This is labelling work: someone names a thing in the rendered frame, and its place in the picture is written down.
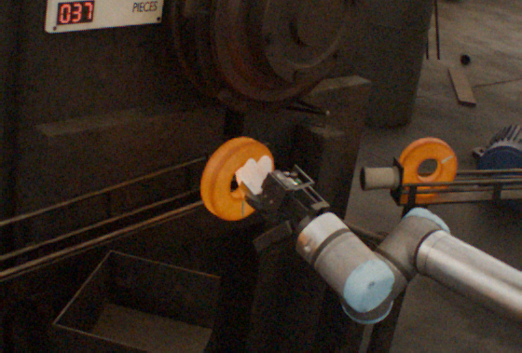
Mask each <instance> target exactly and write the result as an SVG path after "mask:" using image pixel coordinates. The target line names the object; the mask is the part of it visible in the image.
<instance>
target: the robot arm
mask: <svg viewBox="0 0 522 353"><path fill-rule="evenodd" d="M298 172H300V173H301V174H302V175H303V176H304V177H305V178H306V179H307V182H306V183H302V182H300V181H299V180H298V179H297V178H296V177H297V174H298ZM236 176H237V181H238V183H239V185H240V191H241V193H242V196H243V198H244V200H245V201H246V203H247V204H248V205H249V206H250V207H251V208H252V209H253V210H254V211H255V212H256V213H259V214H261V215H262V216H264V217H265V218H266V219H267V220H269V221H271V222H273V223H278V224H279V226H277V227H275V228H274V229H272V230H270V231H269V232H267V233H264V234H262V235H261V236H259V237H258V238H256V239H254V240H253V244H254V248H255V250H256V252H257V253H260V252H263V253H267V252H270V251H274V250H276V249H277V248H278V246H279V245H280V244H282V243H283V242H284V241H286V240H288V239H290V238H293V239H294V241H295V242H296V250H297V251H298V252H299V253H301V256H302V257H303V258H304V259H305V260H306V261H307V262H308V263H309V264H310V265H311V266H313V267H314V268H315V269H316V270H317V272H318V274H319V275H320V276H321V277H322V278H324V279H325V280H326V281H327V282H328V283H329V284H330V285H331V287H332V288H333V289H334V290H335V291H336V293H337V296H338V297H339V299H340V301H341V302H340V303H341V305H342V307H343V309H344V311H345V312H346V314H347V315H349V317H351V318H352V319H353V320H354V321H358V322H359V323H362V324H374V323H378V322H380V321H381V320H382V319H384V318H385V317H386V316H387V315H388V313H389V312H390V311H391V309H392V302H393V300H394V299H395V298H396V297H397V296H398V294H399V293H400V292H401V291H402V289H403V288H404V287H405V286H406V285H408V284H409V282H410V281H411V280H412V279H413V278H414V277H415V276H416V275H417V273H420V274H421V275H422V276H424V277H426V278H431V279H433V280H434V281H436V282H437V283H438V284H439V283H440V284H442V285H444V287H446V288H448V289H450V290H451V291H453V292H454V293H455V294H459V295H460V296H461V297H463V298H465V299H467V300H469V301H470V302H471V303H473V304H476V305H477V306H479V307H481V308H483V309H485V310H486V311H487V312H488V313H490V314H492V315H494V316H495V317H496V318H500V319H501V320H503V321H505V322H507V323H508V324H509V325H511V326H513V327H515V328H516V329H518V330H520V331H521V332H522V272H521V271H517V270H516V269H514V268H512V267H511V266H510V265H507V264H505V263H504V262H502V261H499V260H497V259H495V258H494V257H492V256H490V255H487V254H485V253H483V252H482V251H480V250H477V249H475V248H473V246H471V245H469V244H468V243H464V242H462V241H461V240H459V239H457V238H455V237H453V236H451V235H449V232H450V231H449V229H448V227H447V226H446V225H445V223H444V222H443V221H442V220H441V219H440V218H438V216H437V215H432V214H431V212H430V211H428V210H425V209H423V208H415V209H413V210H411V211H410V212H409V213H408V214H407V215H406V216H404V217H403V218H402V220H401V222H400V223H399V224H398V225H397V226H396V227H395V228H393V230H392V231H391V232H390V233H389V235H387V237H386V238H385V240H384V241H383V242H382V243H381V244H380V245H379V246H378V247H377V248H376V249H375V250H374V251H370V250H369V249H368V248H367V247H366V246H365V245H364V244H363V242H362V241H361V240H360V239H358V238H357V237H356V236H355V235H354V234H352V232H351V231H350V230H349V228H348V227H347V226H346V225H344V224H343V223H342V222H341V221H340V220H339V219H338V218H337V217H336V216H335V215H334V214H333V213H327V211H328V209H329V207H330V206H329V205H328V204H327V203H326V202H325V201H324V200H323V199H322V198H321V197H320V196H319V195H318V194H317V193H316V192H315V191H314V190H313V189H312V186H313V184H314V181H312V180H311V179H310V178H309V177H308V176H307V175H306V174H305V173H304V172H303V171H302V170H301V169H300V168H299V167H298V166H297V165H295V166H294V169H293V171H292V173H288V172H281V171H280V170H274V171H272V161H271V159H270V158H269V157H268V156H262V157H261V159H260V160H259V161H258V162H257V163H255V161H254V160H253V159H249V160H248V161H247V162H246V165H245V166H244V167H242V168H240V169H239V170H238V171H237V172H236Z"/></svg>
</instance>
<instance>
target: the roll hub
mask: <svg viewBox="0 0 522 353"><path fill-rule="evenodd" d="M359 11H360V5H359V6H354V5H353V4H352V2H351V0H252V2H251V4H250V9H249V13H248V22H247V34H248V40H249V45H250V50H251V53H252V55H253V57H254V60H255V62H256V63H257V64H258V66H260V67H261V68H262V69H263V70H264V71H266V72H267V73H269V74H271V75H274V76H276V77H278V78H279V79H281V80H284V81H286V82H288V83H292V84H305V83H308V82H311V81H313V80H315V79H317V78H319V77H321V76H322V75H325V74H326V73H327V72H328V71H329V70H330V69H332V68H333V67H334V66H335V64H336V63H337V62H338V61H337V60H336V59H335V53H336V51H337V48H341V49H343V53H344V52H345V50H346V49H347V48H348V46H349V44H350V40H351V39H352V37H353V34H354V32H355V29H356V26H357V20H358V16H359ZM271 33H274V34H276V35H277V38H278V39H277V41H276V42H275V44H274V45H268V42H267V36H268V35H269V34H271ZM295 70H303V74H304V76H303V78H302V80H301V81H299V82H295V81H294V79H293V74H294V72H295Z"/></svg>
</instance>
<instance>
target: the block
mask: <svg viewBox="0 0 522 353"><path fill-rule="evenodd" d="M325 124H326V123H325ZM344 140H345V133H344V132H343V131H341V130H339V129H337V128H335V127H332V126H330V125H328V124H326V127H325V128H321V127H317V126H313V125H311V124H308V123H304V122H302V123H299V124H297V126H296V130H295V140H294V146H293V151H292V155H291V161H290V167H289V170H293V169H294V166H295V165H297V166H298V167H299V168H300V169H301V170H302V171H303V172H304V173H305V174H306V175H307V176H308V177H309V178H310V179H311V180H312V181H314V184H313V186H312V189H313V190H314V191H315V192H316V193H317V194H318V195H319V196H320V197H321V198H322V199H323V200H324V201H325V202H326V203H327V204H328V205H329V206H330V207H329V209H328V210H329V211H330V212H331V209H332V205H333V200H334V195H335V190H336V185H337V173H338V168H339V163H340V158H341V153H342V149H343V144H344ZM296 178H297V179H298V180H299V181H300V182H302V183H306V182H307V179H306V178H305V177H304V176H303V175H302V174H301V173H300V172H298V174H297V177H296Z"/></svg>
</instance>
